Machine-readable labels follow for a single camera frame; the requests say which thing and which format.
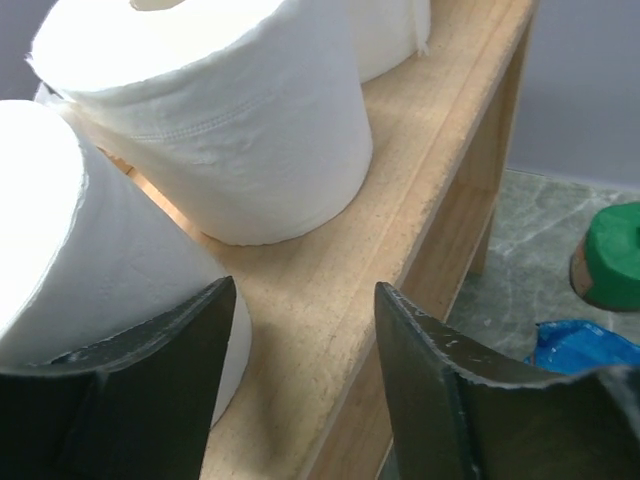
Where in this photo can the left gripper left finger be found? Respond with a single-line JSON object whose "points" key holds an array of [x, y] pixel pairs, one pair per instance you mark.
{"points": [[138, 405]]}

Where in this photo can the green wrapped roll back left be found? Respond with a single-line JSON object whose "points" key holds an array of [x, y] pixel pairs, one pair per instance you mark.
{"points": [[604, 268]]}

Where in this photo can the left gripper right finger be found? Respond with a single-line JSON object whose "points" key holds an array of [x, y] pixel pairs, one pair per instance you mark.
{"points": [[460, 410]]}

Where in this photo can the wooden shelf unit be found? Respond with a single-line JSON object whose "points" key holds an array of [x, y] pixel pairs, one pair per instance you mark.
{"points": [[311, 404]]}

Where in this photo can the blue Lays chips bag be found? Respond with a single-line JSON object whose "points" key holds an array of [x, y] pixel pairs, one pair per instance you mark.
{"points": [[573, 346]]}

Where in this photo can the white paper towel roll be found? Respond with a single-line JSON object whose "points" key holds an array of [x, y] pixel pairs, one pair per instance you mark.
{"points": [[85, 253], [385, 33], [248, 116]]}

